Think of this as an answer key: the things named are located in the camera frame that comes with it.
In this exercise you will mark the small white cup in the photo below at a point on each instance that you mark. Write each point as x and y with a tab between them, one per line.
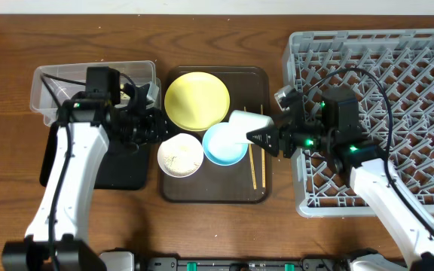
242	122

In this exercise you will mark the yellow plate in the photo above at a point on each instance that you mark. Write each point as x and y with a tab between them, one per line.
196	101

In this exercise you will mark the right wooden chopstick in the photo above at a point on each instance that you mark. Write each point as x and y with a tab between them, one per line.
263	164

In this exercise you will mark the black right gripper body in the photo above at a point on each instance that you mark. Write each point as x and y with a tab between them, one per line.
285	139

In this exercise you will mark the clear plastic bin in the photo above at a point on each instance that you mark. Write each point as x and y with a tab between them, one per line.
73	75

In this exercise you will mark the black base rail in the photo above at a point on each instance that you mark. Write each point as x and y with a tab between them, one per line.
239	264

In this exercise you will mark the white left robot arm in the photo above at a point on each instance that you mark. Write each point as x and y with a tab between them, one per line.
86	124

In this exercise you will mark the white bowl with rice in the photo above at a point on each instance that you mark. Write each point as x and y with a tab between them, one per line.
180	156

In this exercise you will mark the light blue bowl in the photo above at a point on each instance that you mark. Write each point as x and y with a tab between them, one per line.
219	145

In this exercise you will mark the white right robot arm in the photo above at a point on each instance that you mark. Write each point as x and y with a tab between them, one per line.
361	164

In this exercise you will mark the dark brown serving tray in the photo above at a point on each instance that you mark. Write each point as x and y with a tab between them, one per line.
249	88

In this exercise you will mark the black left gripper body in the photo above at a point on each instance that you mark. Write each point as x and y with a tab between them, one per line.
133	129

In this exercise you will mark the black plastic bin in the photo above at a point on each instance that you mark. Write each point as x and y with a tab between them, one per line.
120	169

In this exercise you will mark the grey dishwasher rack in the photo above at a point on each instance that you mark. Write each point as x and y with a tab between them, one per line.
392	75

